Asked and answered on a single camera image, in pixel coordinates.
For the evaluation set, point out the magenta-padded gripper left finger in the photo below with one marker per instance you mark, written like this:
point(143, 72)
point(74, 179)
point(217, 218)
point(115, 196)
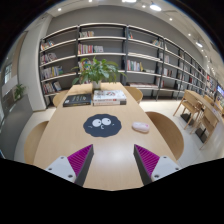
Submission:
point(60, 166)

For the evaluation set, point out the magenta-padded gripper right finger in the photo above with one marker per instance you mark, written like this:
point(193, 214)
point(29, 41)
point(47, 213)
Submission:
point(165, 166)

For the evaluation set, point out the pale pink computer mouse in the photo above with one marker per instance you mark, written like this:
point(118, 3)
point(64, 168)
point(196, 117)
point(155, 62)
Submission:
point(140, 127)

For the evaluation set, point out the dark cartoon-face mouse pad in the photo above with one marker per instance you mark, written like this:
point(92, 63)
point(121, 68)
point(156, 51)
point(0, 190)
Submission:
point(100, 130)

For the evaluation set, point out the slatted wooden chair group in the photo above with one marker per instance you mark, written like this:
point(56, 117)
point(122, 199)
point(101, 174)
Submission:
point(189, 102)

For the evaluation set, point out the black hardcover book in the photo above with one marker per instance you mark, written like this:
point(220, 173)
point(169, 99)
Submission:
point(77, 100)

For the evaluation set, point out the long light wooden side table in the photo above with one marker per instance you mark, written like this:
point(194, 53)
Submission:
point(204, 101)

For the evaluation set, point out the small green floor plant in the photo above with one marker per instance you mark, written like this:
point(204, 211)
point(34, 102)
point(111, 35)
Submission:
point(19, 90)

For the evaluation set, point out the thick white illustrated book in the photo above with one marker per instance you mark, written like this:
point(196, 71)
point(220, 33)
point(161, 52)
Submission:
point(109, 94)

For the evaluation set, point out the green potted plant white pot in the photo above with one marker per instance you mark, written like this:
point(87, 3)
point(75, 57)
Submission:
point(96, 71)

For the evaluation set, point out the ceiling light group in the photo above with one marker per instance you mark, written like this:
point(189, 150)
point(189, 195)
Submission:
point(155, 7)

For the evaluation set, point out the grey wall shelf unit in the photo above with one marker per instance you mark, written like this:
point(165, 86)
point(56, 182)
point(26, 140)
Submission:
point(100, 41)

